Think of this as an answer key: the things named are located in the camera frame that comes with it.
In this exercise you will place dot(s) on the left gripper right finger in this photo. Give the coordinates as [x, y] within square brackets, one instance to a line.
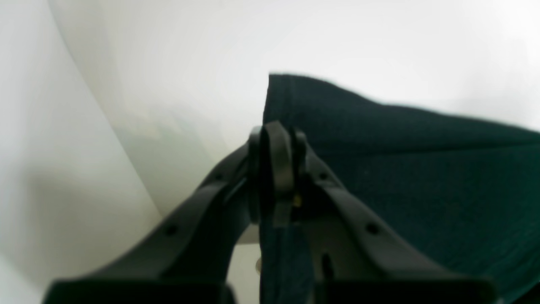
[322, 245]

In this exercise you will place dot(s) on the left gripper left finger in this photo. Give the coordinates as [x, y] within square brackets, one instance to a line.
[185, 259]

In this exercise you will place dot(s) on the black T-shirt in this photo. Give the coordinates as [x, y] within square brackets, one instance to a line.
[464, 192]

